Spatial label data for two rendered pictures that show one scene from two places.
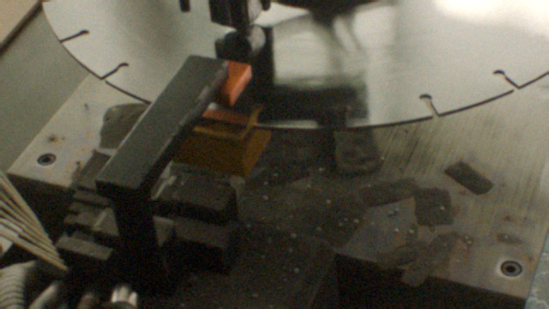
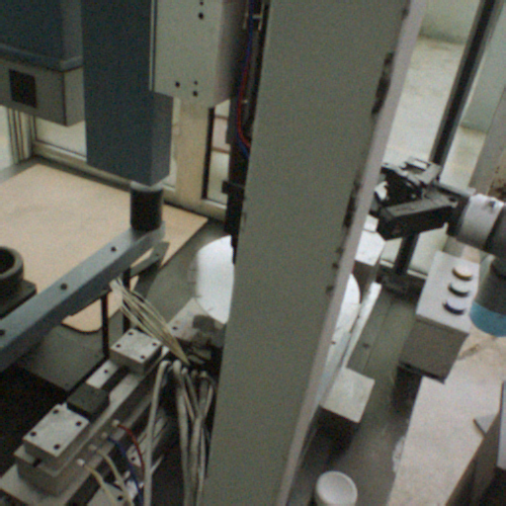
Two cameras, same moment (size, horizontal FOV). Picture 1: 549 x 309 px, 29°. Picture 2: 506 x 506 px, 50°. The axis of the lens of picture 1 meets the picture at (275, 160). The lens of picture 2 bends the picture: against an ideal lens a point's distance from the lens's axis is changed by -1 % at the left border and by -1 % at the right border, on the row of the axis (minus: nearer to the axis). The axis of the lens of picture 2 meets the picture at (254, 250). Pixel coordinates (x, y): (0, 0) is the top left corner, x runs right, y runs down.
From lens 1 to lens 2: 0.44 m
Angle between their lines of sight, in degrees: 9
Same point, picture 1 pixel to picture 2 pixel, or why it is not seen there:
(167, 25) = (224, 297)
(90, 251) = (197, 361)
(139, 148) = (220, 336)
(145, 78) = (218, 313)
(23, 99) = (155, 301)
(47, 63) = (164, 289)
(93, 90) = (190, 307)
